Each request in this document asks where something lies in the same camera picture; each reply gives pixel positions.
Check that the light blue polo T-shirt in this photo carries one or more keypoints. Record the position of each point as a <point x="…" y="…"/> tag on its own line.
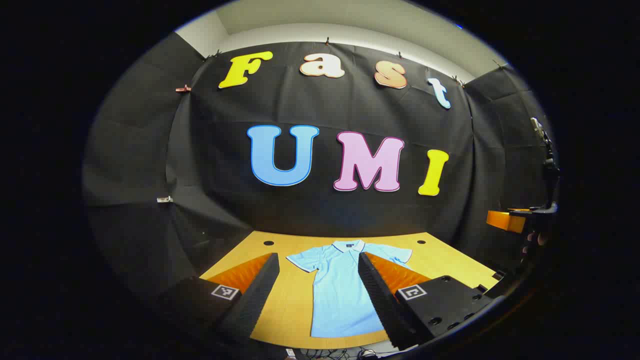
<point x="340" y="290"/>

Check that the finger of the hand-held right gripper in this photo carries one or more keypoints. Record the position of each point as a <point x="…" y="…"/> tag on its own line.
<point x="505" y="220"/>

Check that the silver spring clip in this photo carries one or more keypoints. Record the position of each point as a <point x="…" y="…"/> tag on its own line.
<point x="164" y="199"/>

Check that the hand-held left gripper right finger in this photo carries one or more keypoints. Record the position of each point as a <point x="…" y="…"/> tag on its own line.
<point x="380" y="300"/>

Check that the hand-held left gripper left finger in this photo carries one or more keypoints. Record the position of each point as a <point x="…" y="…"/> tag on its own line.
<point x="255" y="295"/>

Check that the black backdrop cloth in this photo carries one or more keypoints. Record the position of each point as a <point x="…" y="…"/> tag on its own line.
<point x="310" y="210"/>

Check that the copper spring clip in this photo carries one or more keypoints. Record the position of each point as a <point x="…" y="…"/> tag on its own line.
<point x="183" y="89"/>

